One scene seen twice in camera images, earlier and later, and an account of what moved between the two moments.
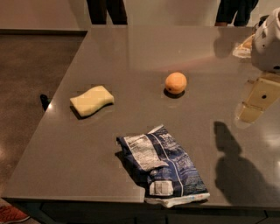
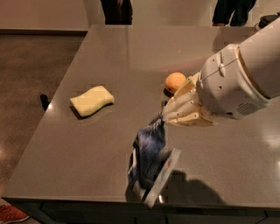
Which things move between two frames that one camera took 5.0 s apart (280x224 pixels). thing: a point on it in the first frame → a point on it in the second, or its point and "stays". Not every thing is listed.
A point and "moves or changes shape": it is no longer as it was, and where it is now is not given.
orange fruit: x=176 y=82 stays
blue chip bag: x=165 y=171 moves or changes shape
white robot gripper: x=268 y=44 → x=228 y=84
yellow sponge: x=90 y=102 stays
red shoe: x=10 y=214 stays
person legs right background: x=227 y=9 stays
